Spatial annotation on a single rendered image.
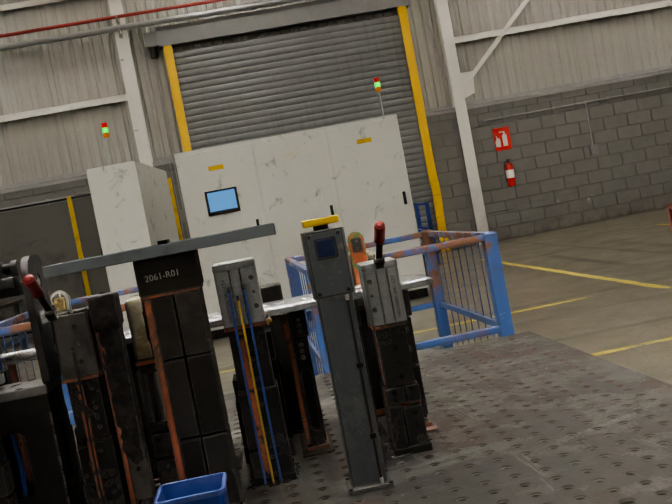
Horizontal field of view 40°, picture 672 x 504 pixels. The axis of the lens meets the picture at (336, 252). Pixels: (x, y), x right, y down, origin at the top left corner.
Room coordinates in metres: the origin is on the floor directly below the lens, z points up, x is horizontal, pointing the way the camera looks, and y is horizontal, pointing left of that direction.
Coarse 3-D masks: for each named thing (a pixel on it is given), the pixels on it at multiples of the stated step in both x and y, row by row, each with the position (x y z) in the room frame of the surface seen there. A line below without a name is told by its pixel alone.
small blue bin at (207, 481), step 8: (224, 472) 1.44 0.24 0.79; (184, 480) 1.44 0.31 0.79; (192, 480) 1.44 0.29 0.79; (200, 480) 1.44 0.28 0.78; (208, 480) 1.44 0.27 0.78; (216, 480) 1.44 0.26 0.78; (224, 480) 1.39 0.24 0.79; (160, 488) 1.42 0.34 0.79; (168, 488) 1.44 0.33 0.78; (176, 488) 1.44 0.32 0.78; (184, 488) 1.44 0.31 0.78; (192, 488) 1.44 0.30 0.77; (200, 488) 1.44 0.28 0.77; (208, 488) 1.44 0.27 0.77; (216, 488) 1.44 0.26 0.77; (224, 488) 1.36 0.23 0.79; (160, 496) 1.39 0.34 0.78; (168, 496) 1.43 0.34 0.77; (176, 496) 1.44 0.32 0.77; (184, 496) 1.35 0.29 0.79; (192, 496) 1.35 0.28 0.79; (200, 496) 1.35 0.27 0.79; (208, 496) 1.35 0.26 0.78; (216, 496) 1.35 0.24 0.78; (224, 496) 1.37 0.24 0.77
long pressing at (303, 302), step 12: (408, 276) 1.90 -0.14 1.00; (420, 276) 1.85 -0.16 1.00; (360, 288) 1.84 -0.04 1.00; (408, 288) 1.77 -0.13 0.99; (276, 300) 1.92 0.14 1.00; (288, 300) 1.87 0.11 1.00; (300, 300) 1.83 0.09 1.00; (312, 300) 1.76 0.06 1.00; (216, 312) 1.91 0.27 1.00; (276, 312) 1.75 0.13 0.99; (288, 312) 1.75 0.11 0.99; (216, 324) 1.74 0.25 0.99; (24, 360) 1.77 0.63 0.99
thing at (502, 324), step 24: (432, 240) 4.82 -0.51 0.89; (456, 240) 3.68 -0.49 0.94; (480, 240) 3.69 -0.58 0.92; (288, 264) 4.58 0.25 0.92; (432, 264) 4.82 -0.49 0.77; (432, 288) 4.82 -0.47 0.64; (504, 288) 3.69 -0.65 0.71; (312, 312) 3.61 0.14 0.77; (456, 312) 4.48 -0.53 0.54; (504, 312) 3.69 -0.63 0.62; (312, 336) 4.07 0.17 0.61; (456, 336) 3.67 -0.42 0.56; (480, 336) 3.68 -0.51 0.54; (312, 360) 4.74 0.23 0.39
